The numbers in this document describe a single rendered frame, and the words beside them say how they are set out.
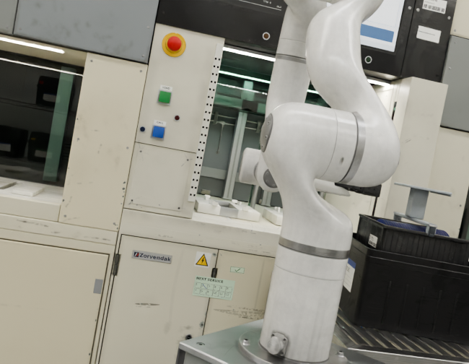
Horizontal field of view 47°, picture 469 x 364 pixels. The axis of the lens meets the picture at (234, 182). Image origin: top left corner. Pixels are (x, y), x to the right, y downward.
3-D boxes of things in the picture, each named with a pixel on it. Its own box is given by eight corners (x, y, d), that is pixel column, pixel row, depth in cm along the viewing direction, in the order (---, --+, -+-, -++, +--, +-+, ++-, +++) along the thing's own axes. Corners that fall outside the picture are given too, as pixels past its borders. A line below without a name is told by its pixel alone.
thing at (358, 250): (327, 292, 146) (339, 230, 146) (426, 310, 148) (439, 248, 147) (353, 325, 119) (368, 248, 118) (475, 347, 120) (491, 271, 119)
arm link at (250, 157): (301, 159, 125) (296, 155, 134) (244, 149, 124) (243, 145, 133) (293, 195, 126) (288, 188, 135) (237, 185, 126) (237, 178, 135)
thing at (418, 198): (342, 292, 145) (365, 176, 143) (415, 306, 146) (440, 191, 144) (367, 322, 121) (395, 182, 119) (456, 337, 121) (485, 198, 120)
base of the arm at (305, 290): (317, 391, 80) (341, 269, 79) (216, 345, 91) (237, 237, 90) (364, 363, 96) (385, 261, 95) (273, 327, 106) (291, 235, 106)
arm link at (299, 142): (360, 262, 88) (389, 116, 86) (249, 245, 84) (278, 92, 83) (333, 247, 99) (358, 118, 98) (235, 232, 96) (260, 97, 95)
